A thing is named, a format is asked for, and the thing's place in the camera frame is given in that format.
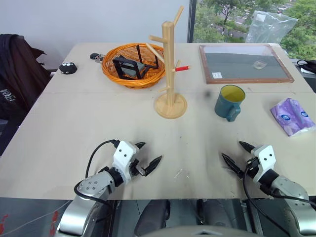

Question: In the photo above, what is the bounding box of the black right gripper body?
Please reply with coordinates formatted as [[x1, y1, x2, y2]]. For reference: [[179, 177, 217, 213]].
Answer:
[[242, 158, 260, 179]]

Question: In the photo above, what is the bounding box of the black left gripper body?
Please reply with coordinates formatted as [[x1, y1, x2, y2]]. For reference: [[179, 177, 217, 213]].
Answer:
[[128, 159, 147, 177]]

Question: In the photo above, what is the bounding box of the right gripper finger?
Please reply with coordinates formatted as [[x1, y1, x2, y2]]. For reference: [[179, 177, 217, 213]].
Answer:
[[238, 141, 254, 154], [221, 152, 244, 177]]

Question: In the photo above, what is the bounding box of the wooden mug tree stand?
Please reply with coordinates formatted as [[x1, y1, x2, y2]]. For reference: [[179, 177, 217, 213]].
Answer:
[[146, 5, 192, 120]]

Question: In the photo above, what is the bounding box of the teal mug yellow inside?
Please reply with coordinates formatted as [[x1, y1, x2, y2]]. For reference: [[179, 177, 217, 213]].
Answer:
[[214, 84, 246, 123]]

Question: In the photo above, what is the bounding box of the dark rounded shape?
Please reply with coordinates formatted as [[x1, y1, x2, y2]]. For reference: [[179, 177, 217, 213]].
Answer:
[[134, 199, 171, 237]]

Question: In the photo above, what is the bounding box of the purple tissue pack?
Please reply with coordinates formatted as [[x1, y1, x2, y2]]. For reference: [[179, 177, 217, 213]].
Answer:
[[269, 97, 316, 138]]

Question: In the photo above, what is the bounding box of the orange wicker basket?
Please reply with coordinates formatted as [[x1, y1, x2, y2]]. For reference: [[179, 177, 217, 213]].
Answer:
[[101, 43, 167, 90]]

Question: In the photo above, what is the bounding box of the wooden framed grey board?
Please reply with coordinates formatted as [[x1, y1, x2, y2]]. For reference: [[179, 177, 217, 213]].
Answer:
[[198, 43, 295, 85]]

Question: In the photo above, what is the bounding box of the small clear plastic pouch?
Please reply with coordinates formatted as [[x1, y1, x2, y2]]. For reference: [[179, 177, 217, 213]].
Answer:
[[252, 60, 268, 70]]

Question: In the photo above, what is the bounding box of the small black clip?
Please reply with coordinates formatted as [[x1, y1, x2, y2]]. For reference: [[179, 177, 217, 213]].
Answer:
[[89, 52, 106, 63]]

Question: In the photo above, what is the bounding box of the black round toy with eyes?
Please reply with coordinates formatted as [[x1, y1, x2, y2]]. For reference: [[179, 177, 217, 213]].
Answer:
[[59, 62, 78, 75]]

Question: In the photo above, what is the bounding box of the large clear plastic bag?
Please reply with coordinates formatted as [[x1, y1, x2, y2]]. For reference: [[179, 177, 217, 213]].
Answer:
[[246, 10, 299, 45]]

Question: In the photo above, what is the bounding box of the dark jacket on chair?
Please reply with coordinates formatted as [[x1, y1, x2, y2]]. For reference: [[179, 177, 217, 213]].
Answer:
[[0, 34, 52, 119]]

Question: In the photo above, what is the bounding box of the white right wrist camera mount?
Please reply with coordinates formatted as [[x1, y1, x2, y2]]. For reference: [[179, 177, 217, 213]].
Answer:
[[250, 145, 276, 184]]

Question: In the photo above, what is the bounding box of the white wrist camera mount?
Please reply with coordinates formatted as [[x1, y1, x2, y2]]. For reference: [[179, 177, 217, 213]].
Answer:
[[250, 145, 276, 184], [113, 140, 140, 185]]

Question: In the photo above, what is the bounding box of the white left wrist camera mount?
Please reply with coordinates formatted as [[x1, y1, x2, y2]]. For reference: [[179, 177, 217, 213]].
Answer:
[[113, 140, 140, 185]]

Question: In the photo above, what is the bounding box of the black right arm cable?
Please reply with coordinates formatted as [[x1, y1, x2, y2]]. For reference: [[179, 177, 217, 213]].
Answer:
[[242, 164, 292, 237]]

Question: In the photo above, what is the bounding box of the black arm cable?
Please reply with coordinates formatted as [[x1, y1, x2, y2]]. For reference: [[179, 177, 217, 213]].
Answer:
[[74, 139, 120, 206], [242, 164, 292, 237]]

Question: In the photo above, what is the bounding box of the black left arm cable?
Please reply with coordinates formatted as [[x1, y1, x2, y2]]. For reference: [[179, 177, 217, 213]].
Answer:
[[74, 139, 120, 206]]

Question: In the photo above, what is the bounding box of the black square frame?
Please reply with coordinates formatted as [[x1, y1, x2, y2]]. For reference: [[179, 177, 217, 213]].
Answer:
[[112, 56, 147, 80]]

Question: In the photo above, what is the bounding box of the black wire stand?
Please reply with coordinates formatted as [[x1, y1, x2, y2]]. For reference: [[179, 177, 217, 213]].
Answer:
[[136, 44, 159, 73]]

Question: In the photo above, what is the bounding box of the black bag with strap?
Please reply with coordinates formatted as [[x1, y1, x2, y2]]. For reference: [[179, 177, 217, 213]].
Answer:
[[296, 59, 316, 75]]

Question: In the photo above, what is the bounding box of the black window frame post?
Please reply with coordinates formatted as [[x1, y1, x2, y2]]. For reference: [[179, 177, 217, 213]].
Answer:
[[188, 0, 198, 43]]

